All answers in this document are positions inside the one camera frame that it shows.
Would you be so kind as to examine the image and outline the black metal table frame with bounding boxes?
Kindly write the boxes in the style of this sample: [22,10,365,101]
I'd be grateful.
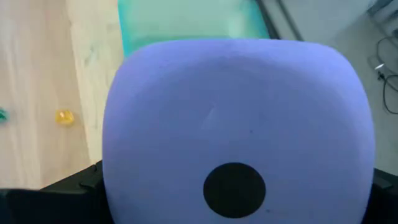
[255,0,282,40]

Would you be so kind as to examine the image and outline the purple foam die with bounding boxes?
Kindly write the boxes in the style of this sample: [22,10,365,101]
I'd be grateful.
[101,39,376,224]

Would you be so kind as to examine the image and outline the small yellow die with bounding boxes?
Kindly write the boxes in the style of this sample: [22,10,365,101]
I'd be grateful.
[54,108,75,126]

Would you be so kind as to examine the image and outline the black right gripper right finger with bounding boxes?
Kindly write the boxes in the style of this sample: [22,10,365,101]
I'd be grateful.
[362,167,398,224]

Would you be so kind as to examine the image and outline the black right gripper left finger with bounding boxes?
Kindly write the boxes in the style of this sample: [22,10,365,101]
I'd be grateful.
[0,160,114,224]

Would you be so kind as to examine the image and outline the teal plastic bin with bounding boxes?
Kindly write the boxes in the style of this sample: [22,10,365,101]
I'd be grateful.
[117,0,271,59]

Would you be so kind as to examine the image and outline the black floor cable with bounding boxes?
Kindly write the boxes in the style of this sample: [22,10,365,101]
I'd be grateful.
[368,35,398,115]

